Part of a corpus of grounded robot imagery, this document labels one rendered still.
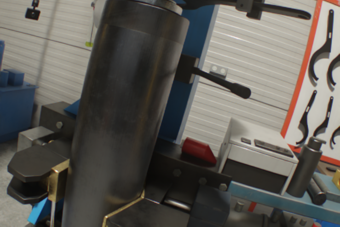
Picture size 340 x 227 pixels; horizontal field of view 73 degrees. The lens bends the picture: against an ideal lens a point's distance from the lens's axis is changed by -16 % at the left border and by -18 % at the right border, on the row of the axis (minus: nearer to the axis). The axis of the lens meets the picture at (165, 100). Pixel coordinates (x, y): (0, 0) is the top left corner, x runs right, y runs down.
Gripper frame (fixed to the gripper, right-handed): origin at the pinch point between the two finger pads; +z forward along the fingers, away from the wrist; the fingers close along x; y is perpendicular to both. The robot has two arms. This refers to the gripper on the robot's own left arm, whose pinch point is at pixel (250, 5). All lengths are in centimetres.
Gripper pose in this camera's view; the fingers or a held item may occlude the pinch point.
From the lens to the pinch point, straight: 51.5
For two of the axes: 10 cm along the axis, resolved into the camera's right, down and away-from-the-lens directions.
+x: -6.8, -0.6, -7.3
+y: -6.8, -3.2, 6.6
